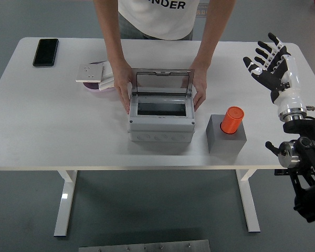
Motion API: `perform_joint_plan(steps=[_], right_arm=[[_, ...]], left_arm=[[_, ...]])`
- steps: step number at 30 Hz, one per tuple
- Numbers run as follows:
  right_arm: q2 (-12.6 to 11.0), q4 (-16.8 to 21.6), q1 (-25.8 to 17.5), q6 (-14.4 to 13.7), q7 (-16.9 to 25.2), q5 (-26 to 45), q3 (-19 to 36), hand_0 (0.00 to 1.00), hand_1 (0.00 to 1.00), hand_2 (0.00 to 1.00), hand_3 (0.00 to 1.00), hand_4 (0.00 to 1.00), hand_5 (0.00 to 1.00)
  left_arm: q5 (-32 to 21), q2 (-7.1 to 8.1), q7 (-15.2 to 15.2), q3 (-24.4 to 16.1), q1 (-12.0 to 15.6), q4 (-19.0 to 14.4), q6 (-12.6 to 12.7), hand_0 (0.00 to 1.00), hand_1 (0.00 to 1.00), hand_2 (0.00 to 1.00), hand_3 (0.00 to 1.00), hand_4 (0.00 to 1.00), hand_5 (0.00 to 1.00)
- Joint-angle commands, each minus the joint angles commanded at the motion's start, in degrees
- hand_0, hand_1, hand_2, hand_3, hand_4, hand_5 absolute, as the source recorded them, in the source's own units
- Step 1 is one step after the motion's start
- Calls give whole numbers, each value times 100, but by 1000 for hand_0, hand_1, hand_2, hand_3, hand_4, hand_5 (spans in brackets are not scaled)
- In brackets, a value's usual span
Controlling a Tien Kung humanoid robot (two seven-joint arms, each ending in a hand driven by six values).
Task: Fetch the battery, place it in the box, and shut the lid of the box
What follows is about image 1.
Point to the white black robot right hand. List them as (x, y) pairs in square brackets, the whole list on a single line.
[(291, 92)]

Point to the person's left hand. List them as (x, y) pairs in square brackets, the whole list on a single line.
[(200, 84)]

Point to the person's right hand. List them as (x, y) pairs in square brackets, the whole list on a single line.
[(122, 81)]

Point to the transparent hinged box lid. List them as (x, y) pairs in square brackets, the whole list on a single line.
[(160, 81)]

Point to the orange cylindrical battery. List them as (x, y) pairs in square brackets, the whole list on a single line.
[(232, 120)]

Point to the grey box cover frame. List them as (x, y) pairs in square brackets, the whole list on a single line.
[(160, 120)]

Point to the grey plastic junction box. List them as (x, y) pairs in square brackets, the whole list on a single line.
[(160, 135)]

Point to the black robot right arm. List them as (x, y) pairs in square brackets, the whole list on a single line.
[(304, 126)]

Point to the person's right forearm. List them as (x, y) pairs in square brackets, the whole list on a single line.
[(113, 34)]

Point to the person's left forearm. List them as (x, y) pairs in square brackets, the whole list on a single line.
[(212, 31)]

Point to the purple shallow bowl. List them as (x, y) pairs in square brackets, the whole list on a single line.
[(92, 88)]

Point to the grey block with round hole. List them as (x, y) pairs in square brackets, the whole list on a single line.
[(225, 143)]

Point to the brown floor sign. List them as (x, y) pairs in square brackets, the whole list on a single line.
[(202, 11)]

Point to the person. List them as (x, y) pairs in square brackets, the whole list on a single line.
[(157, 18)]

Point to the black table control panel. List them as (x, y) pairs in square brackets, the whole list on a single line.
[(281, 172)]

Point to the black smartphone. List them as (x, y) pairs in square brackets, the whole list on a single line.
[(45, 52)]

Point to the white table leg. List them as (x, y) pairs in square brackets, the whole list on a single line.
[(64, 204), (249, 204)]

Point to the grey metal plate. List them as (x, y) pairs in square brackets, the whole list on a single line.
[(144, 246)]

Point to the white wall switch panel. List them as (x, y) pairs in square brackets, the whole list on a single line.
[(106, 84), (107, 72)]

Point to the white wall socket panel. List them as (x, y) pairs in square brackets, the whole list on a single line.
[(89, 73)]

